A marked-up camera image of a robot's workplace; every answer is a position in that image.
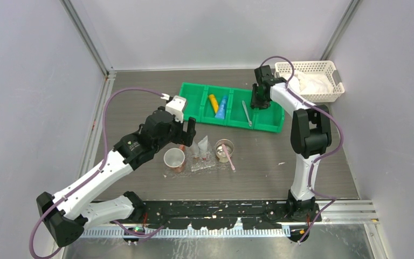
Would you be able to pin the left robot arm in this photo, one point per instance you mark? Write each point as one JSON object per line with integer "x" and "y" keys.
{"x": 71, "y": 211}

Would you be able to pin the blue toothpaste tube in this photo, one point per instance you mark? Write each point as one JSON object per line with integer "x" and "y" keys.
{"x": 221, "y": 113}

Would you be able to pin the brown steel cup with handle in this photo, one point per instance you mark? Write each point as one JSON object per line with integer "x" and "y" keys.
{"x": 174, "y": 159}

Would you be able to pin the white perforated plastic basket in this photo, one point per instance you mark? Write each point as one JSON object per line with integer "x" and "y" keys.
{"x": 282, "y": 93}

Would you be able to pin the white toothpaste tube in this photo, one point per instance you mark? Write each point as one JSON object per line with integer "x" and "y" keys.
{"x": 203, "y": 148}
{"x": 195, "y": 150}

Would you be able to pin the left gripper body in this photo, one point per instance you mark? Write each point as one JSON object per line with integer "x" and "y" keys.
{"x": 176, "y": 134}

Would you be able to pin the clear oval acrylic tray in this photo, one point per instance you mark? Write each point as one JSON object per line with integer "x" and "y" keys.
{"x": 218, "y": 168}

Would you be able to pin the pink toothbrush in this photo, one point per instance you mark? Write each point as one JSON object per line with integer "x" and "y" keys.
{"x": 227, "y": 154}

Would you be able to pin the yellow toothpaste tube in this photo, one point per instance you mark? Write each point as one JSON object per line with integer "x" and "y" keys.
{"x": 214, "y": 103}

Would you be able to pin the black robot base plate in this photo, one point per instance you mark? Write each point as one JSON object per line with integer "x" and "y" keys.
{"x": 226, "y": 214}

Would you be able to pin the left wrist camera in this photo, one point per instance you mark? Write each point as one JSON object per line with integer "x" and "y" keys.
{"x": 176, "y": 107}

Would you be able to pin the white cloth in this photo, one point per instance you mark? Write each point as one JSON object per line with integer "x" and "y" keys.
{"x": 304, "y": 83}

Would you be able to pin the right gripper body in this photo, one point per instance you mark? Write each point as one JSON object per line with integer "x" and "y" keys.
{"x": 258, "y": 101}

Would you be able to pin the clear acrylic toothbrush holder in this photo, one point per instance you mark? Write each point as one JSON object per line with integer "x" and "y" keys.
{"x": 198, "y": 165}

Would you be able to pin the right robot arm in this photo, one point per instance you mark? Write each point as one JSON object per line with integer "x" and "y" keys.
{"x": 310, "y": 136}

